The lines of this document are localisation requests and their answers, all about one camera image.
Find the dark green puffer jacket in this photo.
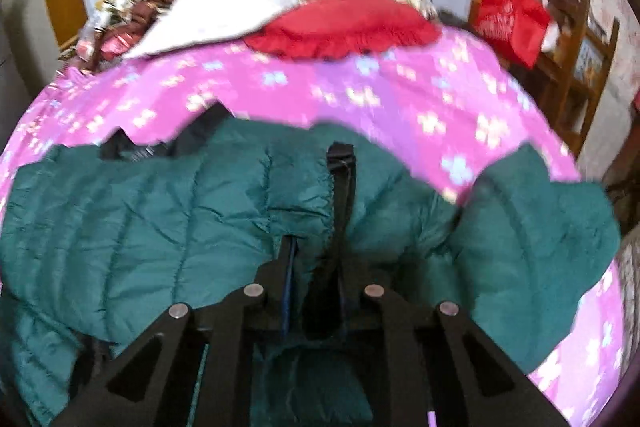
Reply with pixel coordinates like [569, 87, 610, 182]
[1, 105, 620, 426]

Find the pink floral bed sheet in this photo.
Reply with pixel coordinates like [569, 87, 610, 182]
[0, 26, 626, 427]

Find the wooden shelf rack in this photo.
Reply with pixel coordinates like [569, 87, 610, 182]
[522, 0, 620, 156]

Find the red ruffled cushion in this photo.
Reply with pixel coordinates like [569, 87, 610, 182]
[244, 0, 442, 60]

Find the red shopping bag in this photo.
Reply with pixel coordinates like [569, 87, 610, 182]
[473, 0, 552, 69]

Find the white pillow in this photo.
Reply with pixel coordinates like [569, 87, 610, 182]
[124, 0, 300, 58]

